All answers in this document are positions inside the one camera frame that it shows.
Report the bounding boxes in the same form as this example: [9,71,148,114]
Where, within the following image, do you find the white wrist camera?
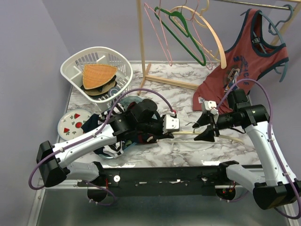
[201,100,219,115]
[163,114,180,134]

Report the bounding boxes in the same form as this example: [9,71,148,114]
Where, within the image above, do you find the pink wire hanger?
[143,1,173,66]
[181,0,213,71]

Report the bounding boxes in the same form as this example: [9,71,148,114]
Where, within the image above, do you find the blue plastic hanger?
[257,4,294,82]

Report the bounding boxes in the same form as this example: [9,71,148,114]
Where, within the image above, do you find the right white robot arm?
[194,90,301,210]

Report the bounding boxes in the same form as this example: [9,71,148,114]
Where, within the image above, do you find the white tank top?
[169,110,214,153]

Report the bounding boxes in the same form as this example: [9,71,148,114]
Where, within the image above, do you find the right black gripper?
[192,111,240,142]

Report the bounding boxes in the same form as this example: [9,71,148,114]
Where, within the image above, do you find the dark hats in basket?
[80,75,117,97]

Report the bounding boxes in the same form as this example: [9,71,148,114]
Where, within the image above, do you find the pile of dark clothes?
[81,100,157,159]

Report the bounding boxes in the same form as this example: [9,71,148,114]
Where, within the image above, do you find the wooden clothes rack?
[136,0,301,89]

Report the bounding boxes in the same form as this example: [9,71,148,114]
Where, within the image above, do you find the white plastic laundry basket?
[60,47,133,105]

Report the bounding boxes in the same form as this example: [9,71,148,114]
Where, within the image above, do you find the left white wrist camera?
[163,114,180,134]

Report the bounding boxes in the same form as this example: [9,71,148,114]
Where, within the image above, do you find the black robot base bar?
[77,166,243,197]

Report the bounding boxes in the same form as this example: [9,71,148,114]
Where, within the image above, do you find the green plastic hanger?
[154,6,207,66]

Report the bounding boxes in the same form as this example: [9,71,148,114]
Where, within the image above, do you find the tan wooden hanger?
[170,5,227,69]

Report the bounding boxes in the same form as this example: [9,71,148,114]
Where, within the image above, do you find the cream wooden hanger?
[144,129,245,145]

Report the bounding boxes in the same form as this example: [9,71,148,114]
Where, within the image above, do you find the watermelon pattern plate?
[57,109,92,141]

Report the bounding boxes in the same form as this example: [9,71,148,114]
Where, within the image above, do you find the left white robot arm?
[36,99,180,187]

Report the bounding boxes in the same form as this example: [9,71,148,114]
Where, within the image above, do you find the red graphic tank top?
[192,9,289,113]

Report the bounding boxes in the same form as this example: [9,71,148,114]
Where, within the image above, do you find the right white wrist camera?
[201,100,219,115]

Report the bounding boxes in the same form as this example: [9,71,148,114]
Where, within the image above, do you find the clear blue plastic bin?
[94,96,145,159]

